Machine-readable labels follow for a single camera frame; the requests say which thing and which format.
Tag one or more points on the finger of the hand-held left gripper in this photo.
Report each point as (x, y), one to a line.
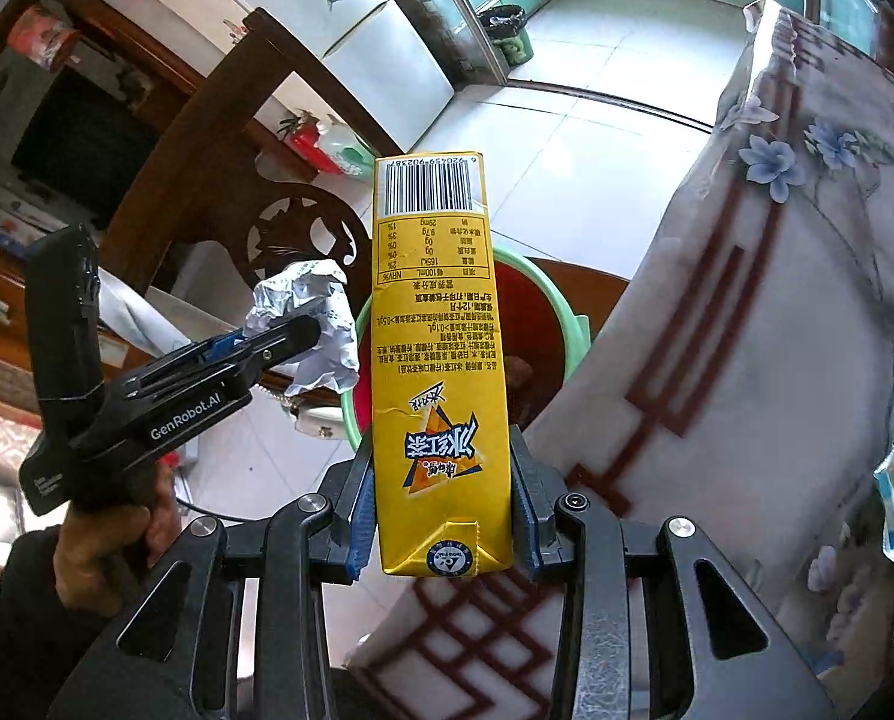
(282, 337)
(218, 347)

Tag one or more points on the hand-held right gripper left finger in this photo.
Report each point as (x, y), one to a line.
(361, 532)

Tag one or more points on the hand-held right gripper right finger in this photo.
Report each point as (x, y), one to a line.
(523, 517)

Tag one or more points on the white paper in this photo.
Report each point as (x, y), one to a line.
(304, 289)

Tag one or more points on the yellow drink carton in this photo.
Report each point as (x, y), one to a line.
(439, 360)

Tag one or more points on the green plastic bin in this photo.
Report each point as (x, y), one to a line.
(567, 307)

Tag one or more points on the person's left forearm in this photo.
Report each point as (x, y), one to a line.
(4, 630)

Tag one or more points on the green trash can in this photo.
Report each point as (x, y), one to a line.
(511, 49)

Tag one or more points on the person's left hand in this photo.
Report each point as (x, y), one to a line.
(102, 562)

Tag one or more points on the white shoe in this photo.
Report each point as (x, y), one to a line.
(316, 420)

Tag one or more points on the carved wooden chair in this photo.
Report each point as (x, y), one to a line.
(214, 187)

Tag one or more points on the black television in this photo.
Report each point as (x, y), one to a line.
(79, 142)

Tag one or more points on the green plastic bottle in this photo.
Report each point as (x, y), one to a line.
(346, 154)

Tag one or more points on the floral tablecloth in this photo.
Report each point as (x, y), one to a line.
(717, 390)

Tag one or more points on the brown wooden stool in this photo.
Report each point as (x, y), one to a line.
(597, 289)

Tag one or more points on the white refrigerator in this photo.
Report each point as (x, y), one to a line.
(387, 67)

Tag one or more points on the red patterned bag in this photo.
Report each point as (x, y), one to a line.
(38, 34)

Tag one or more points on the wooden cabinet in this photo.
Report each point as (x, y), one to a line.
(117, 30)

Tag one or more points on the glass sliding door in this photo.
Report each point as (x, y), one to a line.
(432, 7)

